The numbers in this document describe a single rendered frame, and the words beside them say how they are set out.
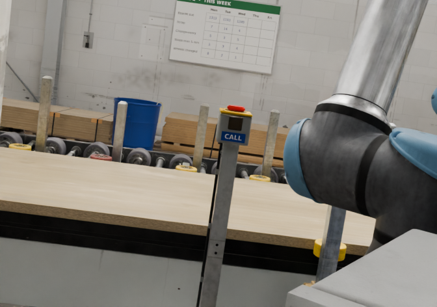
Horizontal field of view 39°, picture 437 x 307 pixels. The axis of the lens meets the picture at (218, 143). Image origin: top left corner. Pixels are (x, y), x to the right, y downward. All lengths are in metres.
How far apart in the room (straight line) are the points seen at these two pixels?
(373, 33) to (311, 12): 7.70
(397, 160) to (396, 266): 0.46
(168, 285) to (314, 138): 0.89
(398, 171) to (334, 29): 7.87
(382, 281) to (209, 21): 8.30
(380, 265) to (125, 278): 1.35
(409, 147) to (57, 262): 1.10
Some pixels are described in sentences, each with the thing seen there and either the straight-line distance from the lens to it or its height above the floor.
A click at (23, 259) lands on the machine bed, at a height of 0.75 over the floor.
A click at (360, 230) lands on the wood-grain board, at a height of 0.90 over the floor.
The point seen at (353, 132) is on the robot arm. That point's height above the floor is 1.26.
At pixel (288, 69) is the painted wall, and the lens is 8.60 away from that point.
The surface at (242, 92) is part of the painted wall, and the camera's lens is 8.59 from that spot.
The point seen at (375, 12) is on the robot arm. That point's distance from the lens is 0.97.
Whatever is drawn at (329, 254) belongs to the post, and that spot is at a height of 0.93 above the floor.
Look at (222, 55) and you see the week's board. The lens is 8.57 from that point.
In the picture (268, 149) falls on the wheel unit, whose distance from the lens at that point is 2.49.
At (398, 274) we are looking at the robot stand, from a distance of 0.36.
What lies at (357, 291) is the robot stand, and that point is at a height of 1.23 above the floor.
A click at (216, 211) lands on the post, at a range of 1.39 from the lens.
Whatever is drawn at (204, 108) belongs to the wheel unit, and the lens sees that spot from 2.45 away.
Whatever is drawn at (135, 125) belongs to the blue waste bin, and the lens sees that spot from 6.98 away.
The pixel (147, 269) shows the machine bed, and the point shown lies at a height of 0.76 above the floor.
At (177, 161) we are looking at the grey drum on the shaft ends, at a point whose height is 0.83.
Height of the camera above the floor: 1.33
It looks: 8 degrees down
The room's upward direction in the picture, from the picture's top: 8 degrees clockwise
